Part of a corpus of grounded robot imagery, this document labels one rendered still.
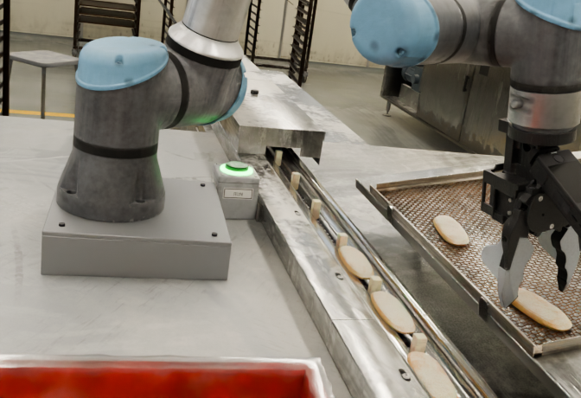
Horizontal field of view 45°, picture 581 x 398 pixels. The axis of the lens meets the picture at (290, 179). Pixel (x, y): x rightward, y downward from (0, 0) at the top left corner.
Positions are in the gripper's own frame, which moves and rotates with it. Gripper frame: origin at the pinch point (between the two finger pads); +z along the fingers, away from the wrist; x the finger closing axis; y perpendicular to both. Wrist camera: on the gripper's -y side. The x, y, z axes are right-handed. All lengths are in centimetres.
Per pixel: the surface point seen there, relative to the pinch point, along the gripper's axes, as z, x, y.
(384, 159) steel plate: 12, -27, 81
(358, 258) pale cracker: 3.5, 11.3, 23.4
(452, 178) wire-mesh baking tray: 1.8, -16.3, 40.0
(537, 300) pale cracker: 1.2, -0.3, 0.5
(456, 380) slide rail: 4.6, 14.2, -4.3
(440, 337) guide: 3.6, 12.0, 2.1
